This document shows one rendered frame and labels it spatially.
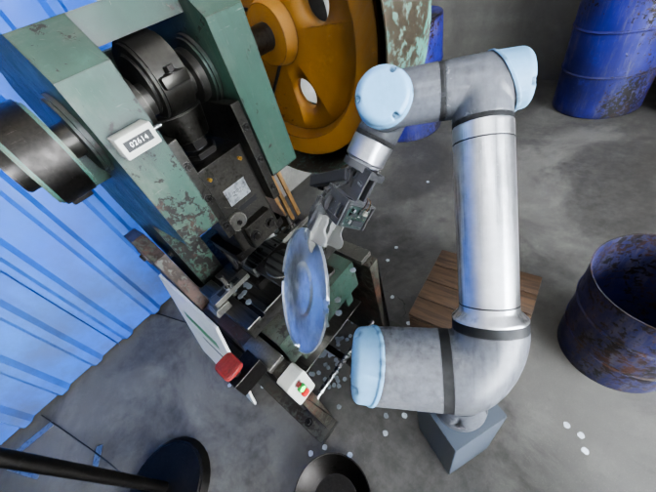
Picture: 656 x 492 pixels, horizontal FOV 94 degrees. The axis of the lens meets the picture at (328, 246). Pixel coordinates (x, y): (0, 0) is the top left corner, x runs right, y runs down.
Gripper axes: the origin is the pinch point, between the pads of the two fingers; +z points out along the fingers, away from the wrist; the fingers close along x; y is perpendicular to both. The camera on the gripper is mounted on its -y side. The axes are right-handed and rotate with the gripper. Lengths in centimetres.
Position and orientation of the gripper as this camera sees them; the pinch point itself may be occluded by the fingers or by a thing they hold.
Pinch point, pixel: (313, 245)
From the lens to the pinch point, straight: 65.6
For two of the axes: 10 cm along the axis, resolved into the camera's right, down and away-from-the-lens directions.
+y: 4.8, 5.5, -6.8
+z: -4.3, 8.3, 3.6
